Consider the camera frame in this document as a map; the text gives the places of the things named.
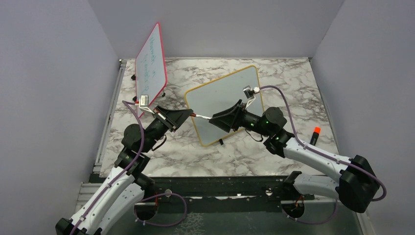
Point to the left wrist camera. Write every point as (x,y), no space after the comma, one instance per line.
(143,101)

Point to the orange capped black marker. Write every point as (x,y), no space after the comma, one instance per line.
(315,135)

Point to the aluminium side rail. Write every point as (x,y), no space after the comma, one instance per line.
(109,119)

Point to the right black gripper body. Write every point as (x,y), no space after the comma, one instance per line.
(249,120)

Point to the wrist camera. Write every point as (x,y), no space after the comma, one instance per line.
(250,92)
(143,101)

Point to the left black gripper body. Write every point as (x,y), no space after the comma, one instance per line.
(156,129)

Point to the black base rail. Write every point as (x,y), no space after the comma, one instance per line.
(222,195)

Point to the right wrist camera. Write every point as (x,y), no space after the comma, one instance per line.
(250,92)

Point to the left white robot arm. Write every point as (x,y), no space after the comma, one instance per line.
(125,184)

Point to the yellow framed whiteboard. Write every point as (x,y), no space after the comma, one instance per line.
(216,96)

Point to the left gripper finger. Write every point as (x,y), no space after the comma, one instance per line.
(174,113)
(177,121)

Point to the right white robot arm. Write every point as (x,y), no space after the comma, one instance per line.
(350,180)

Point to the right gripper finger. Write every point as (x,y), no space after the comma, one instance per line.
(228,111)
(228,123)

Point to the pink framed whiteboard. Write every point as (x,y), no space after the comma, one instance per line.
(150,67)

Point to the white dry erase marker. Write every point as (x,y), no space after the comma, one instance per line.
(200,116)

